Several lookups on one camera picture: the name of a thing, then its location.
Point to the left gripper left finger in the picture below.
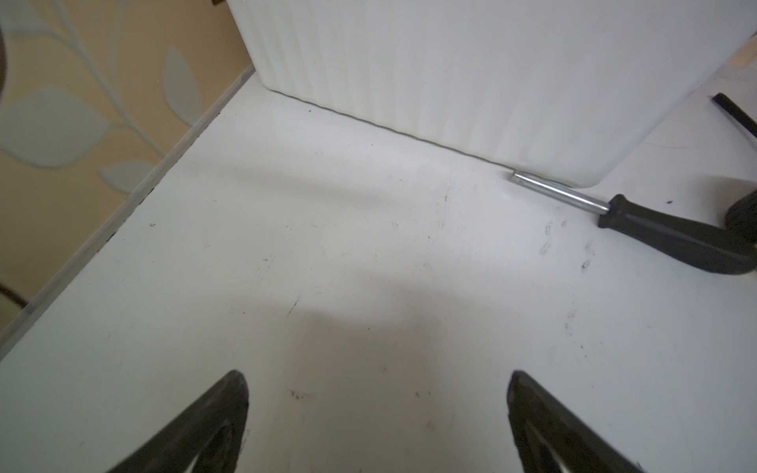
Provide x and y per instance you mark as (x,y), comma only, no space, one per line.
(205,437)

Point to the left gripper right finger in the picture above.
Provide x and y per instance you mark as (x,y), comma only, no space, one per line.
(551,438)

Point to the yellow black tape measure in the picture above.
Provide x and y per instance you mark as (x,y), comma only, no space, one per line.
(740,216)

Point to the brown lid white toolbox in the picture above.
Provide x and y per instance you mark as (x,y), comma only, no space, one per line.
(563,89)

